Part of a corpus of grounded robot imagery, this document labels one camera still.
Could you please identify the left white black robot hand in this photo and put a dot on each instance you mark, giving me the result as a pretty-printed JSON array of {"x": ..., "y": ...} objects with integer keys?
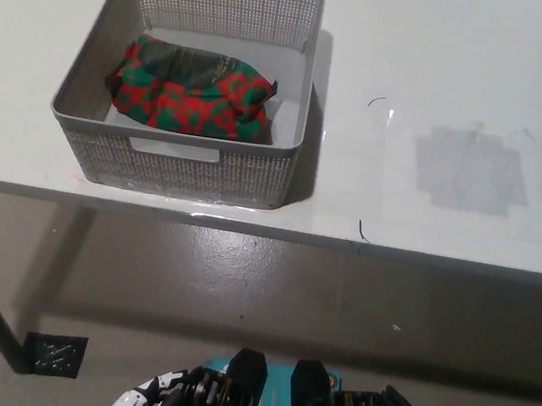
[{"x": 147, "y": 400}]

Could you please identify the red green coffee bean bag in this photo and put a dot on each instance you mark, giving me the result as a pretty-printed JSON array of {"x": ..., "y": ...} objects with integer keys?
[{"x": 189, "y": 100}]

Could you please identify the black teal robot body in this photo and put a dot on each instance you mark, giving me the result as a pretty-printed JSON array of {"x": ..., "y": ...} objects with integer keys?
[{"x": 248, "y": 402}]

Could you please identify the grey perforated plastic basket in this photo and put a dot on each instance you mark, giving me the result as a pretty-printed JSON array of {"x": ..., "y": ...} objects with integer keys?
[{"x": 95, "y": 87}]

